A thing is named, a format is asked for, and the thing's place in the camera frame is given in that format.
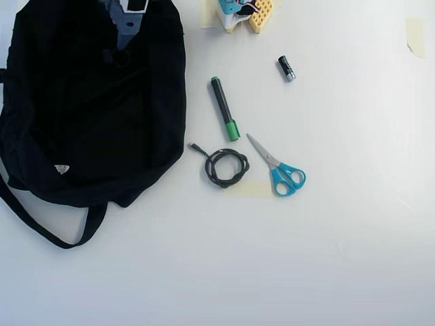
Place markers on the small beige masking tape piece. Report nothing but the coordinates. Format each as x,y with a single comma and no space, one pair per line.
278,3

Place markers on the tall beige masking tape strip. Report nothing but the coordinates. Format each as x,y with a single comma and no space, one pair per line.
206,15

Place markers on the wide beige masking tape strip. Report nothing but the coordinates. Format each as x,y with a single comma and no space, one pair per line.
248,189

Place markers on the black fabric bag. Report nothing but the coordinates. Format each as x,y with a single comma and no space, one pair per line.
95,119

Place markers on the torn beige masking tape strip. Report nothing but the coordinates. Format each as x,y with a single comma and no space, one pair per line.
415,37

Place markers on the black marker green cap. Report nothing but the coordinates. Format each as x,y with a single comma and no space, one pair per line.
223,107

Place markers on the small black cylindrical battery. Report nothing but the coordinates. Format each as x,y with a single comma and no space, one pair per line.
286,68

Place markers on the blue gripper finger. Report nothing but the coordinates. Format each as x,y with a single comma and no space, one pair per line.
126,38

